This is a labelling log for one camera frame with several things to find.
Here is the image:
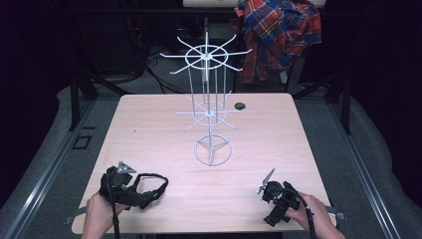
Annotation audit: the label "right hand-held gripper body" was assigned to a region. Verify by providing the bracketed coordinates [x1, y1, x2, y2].
[256, 167, 302, 214]

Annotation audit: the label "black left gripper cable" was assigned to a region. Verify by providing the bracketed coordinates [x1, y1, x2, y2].
[105, 172, 121, 239]

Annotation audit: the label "red blue plaid shirt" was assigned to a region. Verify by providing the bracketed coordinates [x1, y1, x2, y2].
[231, 0, 323, 85]

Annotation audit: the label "black floor cables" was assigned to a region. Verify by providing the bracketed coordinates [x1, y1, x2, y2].
[140, 44, 190, 95]

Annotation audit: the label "aluminium floor rail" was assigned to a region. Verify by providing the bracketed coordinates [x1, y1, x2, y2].
[327, 99, 403, 239]
[0, 99, 98, 239]

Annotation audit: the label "grey table foot bracket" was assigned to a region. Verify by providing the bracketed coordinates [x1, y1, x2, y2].
[325, 205, 347, 222]
[63, 206, 88, 226]

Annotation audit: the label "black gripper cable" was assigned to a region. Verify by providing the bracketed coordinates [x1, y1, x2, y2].
[105, 172, 121, 239]
[280, 187, 317, 239]

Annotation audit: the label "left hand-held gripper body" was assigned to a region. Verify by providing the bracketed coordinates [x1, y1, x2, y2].
[99, 161, 149, 210]

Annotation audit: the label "white wire display rack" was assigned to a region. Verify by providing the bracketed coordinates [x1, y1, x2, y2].
[159, 31, 253, 167]

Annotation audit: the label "person's left hand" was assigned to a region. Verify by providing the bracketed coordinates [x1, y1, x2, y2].
[85, 191, 131, 224]

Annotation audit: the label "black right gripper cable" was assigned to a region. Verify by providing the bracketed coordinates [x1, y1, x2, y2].
[280, 187, 317, 239]

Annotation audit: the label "person's right hand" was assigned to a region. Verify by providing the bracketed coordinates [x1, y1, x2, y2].
[285, 192, 335, 231]

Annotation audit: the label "black metal frame post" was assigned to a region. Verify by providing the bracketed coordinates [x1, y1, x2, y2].
[68, 70, 100, 132]
[322, 74, 352, 135]

